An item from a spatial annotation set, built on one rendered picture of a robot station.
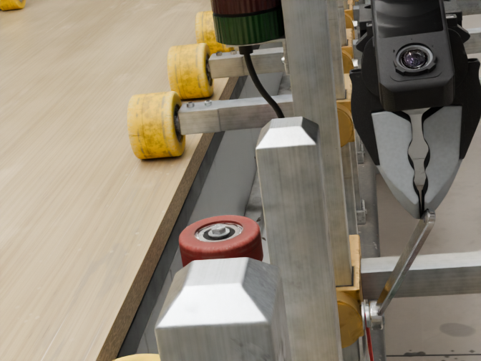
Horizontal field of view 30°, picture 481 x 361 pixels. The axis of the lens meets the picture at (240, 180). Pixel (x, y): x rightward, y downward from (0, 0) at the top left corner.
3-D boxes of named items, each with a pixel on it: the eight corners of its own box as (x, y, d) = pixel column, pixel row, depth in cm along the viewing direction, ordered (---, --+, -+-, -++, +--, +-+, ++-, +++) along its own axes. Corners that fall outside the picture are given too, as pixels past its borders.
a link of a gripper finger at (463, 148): (481, 150, 65) (478, 31, 62) (484, 158, 63) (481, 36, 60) (415, 155, 66) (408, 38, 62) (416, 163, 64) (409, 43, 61)
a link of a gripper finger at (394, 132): (418, 193, 71) (411, 81, 68) (423, 224, 66) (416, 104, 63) (378, 195, 72) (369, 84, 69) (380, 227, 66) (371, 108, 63)
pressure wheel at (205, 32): (227, 47, 152) (235, 60, 159) (225, 2, 153) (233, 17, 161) (192, 51, 153) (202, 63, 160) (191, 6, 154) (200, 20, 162)
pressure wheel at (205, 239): (275, 306, 94) (263, 207, 90) (269, 349, 87) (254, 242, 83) (201, 311, 95) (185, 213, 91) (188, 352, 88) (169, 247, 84)
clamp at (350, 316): (363, 277, 93) (359, 233, 91) (365, 349, 80) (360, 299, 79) (309, 280, 94) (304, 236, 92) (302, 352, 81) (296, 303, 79)
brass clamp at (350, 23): (358, 23, 158) (356, -5, 156) (358, 42, 146) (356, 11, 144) (323, 27, 159) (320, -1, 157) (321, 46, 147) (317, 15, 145)
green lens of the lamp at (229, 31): (288, 23, 78) (285, -2, 77) (283, 40, 72) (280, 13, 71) (220, 31, 79) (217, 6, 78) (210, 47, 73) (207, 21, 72)
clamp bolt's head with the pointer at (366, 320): (388, 355, 92) (382, 296, 80) (390, 378, 91) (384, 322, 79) (369, 356, 93) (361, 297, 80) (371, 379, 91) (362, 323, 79)
